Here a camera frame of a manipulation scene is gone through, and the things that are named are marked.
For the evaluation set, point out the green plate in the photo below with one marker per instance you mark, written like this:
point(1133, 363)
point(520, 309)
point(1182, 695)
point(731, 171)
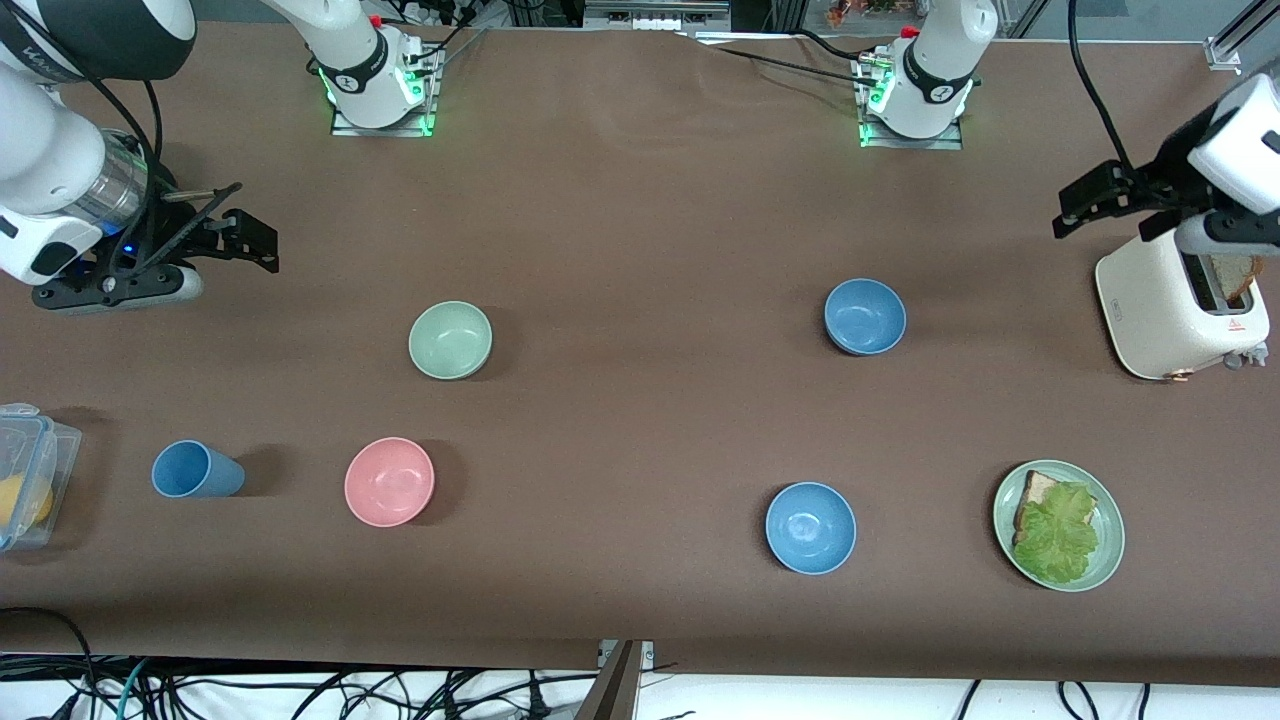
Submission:
point(1108, 530)

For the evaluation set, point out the bread slice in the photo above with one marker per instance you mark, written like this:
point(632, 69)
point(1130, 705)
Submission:
point(1235, 275)
point(1035, 492)

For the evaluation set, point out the pink bowl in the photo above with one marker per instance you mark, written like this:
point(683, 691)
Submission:
point(389, 481)

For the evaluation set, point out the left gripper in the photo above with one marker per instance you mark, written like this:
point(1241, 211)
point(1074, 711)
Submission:
point(1158, 187)

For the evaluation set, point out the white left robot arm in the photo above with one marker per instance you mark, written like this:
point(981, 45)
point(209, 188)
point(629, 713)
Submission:
point(935, 75)

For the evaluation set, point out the grey metal frame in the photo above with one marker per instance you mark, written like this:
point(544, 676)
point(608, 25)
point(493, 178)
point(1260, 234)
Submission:
point(655, 12)

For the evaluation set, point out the green bowl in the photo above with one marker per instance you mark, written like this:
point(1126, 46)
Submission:
point(450, 340)

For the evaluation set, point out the aluminium frame profile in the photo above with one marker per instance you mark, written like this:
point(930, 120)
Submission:
point(1235, 40)

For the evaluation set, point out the green lettuce leaf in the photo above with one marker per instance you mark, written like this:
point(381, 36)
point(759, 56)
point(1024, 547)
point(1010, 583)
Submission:
point(1060, 535)

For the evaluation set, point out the blue bowl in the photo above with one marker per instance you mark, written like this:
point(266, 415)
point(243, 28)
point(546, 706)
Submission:
point(810, 527)
point(865, 315)

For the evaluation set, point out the blue ribbed cup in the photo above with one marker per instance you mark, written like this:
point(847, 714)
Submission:
point(195, 470)

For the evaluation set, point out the clear plastic lidded container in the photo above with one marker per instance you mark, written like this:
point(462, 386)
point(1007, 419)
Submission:
point(35, 450)

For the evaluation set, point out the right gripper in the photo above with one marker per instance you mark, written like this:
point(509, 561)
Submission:
point(163, 230)

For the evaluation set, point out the metal stand post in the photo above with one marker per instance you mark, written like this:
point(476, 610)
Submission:
point(612, 685)

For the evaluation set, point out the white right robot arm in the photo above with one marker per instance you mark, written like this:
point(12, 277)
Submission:
point(50, 150)

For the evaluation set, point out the yellow fruit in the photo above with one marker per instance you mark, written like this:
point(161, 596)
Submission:
point(22, 503)

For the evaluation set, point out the cream white toaster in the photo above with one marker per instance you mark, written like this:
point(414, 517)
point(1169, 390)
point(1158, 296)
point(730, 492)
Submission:
point(1165, 310)

